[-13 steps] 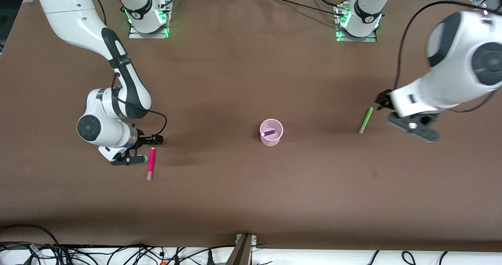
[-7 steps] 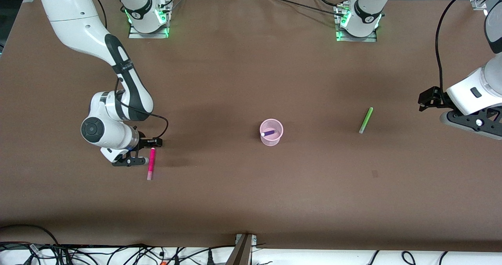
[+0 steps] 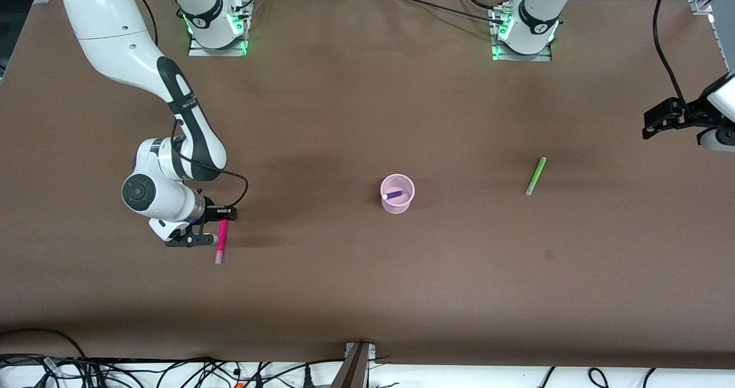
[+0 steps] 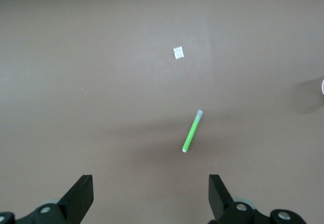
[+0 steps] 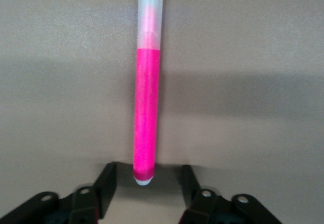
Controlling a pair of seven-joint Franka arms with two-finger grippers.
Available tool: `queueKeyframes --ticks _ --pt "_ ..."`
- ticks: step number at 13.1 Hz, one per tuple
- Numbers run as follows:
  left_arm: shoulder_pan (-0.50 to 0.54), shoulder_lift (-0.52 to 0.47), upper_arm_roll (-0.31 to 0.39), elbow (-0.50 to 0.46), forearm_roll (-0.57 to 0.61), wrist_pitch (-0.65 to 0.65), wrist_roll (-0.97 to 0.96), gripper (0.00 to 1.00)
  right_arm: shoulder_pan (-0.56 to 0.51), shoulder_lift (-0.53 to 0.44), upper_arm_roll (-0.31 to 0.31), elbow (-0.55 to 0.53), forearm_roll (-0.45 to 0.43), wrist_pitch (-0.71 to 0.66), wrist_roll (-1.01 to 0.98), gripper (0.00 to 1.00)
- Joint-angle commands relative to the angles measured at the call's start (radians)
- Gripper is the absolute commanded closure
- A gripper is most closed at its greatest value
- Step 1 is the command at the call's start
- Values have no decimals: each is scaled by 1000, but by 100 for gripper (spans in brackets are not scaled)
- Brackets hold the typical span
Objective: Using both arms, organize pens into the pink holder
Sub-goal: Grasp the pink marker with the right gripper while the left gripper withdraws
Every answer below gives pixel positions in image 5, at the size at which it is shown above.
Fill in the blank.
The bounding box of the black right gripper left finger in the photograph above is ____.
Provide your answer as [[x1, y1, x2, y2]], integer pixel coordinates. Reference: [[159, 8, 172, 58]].
[[0, 162, 118, 224]]

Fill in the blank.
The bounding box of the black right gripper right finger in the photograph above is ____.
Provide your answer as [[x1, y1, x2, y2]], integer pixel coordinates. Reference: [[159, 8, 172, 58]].
[[178, 164, 281, 224]]

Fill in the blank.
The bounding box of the pink highlighter pen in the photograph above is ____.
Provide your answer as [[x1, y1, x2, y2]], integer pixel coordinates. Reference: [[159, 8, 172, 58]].
[[132, 0, 165, 187]]

